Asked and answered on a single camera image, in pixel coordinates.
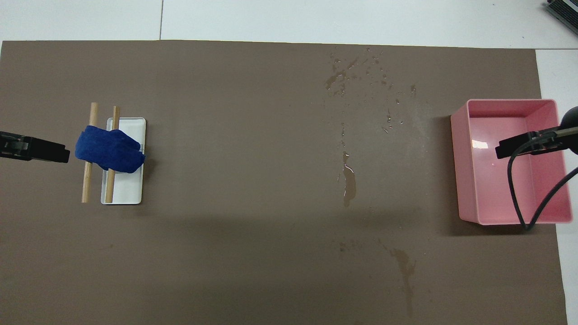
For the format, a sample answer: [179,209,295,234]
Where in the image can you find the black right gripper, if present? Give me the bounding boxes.
[495,126,571,160]

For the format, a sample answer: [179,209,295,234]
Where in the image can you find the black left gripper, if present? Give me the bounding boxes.
[0,130,70,163]

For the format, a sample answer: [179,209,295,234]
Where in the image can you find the blue towel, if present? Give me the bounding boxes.
[75,125,146,174]

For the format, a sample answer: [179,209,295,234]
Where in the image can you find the white towel rack base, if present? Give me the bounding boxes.
[100,117,147,205]

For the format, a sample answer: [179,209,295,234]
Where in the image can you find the water puddle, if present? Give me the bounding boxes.
[336,151,358,209]

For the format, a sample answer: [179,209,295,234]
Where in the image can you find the scattered water droplets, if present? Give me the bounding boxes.
[322,46,419,146]

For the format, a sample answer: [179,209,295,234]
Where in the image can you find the pink plastic bin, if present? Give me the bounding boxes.
[451,99,573,226]

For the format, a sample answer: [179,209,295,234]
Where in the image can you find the light wooden rack rod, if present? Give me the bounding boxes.
[81,102,99,203]

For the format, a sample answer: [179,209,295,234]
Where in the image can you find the darker wooden rack rod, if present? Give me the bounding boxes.
[105,106,121,204]

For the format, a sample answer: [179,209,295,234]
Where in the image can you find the dark ribbed device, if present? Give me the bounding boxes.
[544,0,578,29]

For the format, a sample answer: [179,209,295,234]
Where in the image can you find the brown table mat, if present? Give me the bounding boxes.
[0,40,569,325]

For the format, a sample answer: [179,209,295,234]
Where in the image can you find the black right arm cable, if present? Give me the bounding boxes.
[508,134,578,231]

